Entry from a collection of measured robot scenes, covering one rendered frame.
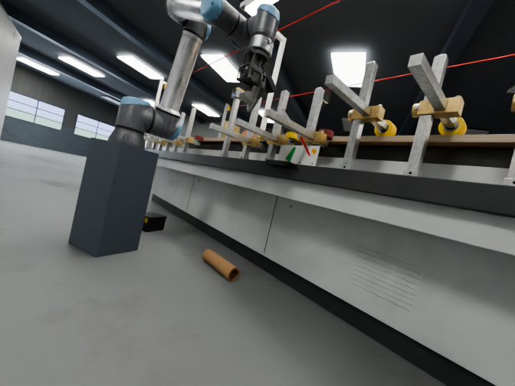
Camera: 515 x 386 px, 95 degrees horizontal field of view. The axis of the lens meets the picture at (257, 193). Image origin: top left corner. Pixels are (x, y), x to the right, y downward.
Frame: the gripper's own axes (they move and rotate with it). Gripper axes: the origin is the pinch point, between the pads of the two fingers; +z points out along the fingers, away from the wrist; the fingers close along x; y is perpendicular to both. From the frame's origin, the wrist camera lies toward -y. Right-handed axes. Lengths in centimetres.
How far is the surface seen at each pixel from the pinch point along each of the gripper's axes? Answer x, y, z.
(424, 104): 45, -39, -13
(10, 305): -24, 55, 83
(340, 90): 26.2, -16.3, -10.4
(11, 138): -1453, 202, 67
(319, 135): 4.0, -39.2, -2.6
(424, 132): 47, -40, -3
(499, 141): 64, -56, -5
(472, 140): 57, -56, -5
